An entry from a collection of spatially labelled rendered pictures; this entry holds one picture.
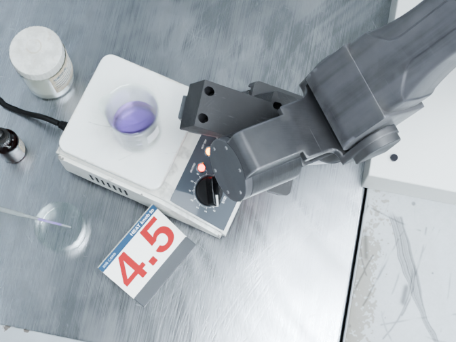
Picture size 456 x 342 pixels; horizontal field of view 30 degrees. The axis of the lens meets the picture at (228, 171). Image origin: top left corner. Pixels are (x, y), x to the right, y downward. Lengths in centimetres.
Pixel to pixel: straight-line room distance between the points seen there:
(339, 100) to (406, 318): 36
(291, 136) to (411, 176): 26
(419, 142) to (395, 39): 32
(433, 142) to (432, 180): 4
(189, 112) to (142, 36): 29
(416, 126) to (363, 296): 20
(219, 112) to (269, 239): 24
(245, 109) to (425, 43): 20
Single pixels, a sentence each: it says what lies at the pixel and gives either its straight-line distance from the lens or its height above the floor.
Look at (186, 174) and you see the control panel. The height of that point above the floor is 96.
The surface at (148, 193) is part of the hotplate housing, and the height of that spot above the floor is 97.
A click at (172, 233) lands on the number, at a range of 95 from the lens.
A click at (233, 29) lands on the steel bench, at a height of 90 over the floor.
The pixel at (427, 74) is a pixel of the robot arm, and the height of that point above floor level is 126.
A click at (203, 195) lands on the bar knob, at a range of 92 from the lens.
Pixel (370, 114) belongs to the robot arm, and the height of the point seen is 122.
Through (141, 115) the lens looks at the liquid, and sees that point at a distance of 88.
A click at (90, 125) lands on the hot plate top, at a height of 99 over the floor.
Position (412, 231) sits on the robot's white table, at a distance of 98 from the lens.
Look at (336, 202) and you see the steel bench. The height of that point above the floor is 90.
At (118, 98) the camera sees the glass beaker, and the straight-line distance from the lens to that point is 86.
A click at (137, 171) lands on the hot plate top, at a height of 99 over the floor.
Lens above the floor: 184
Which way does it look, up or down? 75 degrees down
